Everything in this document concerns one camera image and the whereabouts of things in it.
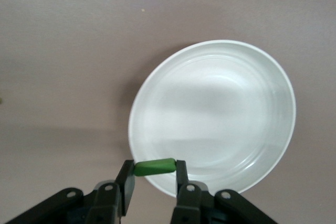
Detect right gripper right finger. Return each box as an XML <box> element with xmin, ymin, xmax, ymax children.
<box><xmin>170</xmin><ymin>159</ymin><xmax>276</xmax><ymax>224</ymax></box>

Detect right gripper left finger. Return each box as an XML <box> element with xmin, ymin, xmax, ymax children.
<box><xmin>7</xmin><ymin>159</ymin><xmax>137</xmax><ymax>224</ymax></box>

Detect green letter l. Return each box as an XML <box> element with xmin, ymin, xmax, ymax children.
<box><xmin>133</xmin><ymin>157</ymin><xmax>177</xmax><ymax>177</ymax></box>

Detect beige brown plate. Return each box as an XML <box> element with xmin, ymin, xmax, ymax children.
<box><xmin>128</xmin><ymin>39</ymin><xmax>298</xmax><ymax>199</ymax></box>

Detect brown table mat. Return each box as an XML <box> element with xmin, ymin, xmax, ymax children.
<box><xmin>0</xmin><ymin>0</ymin><xmax>336</xmax><ymax>224</ymax></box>

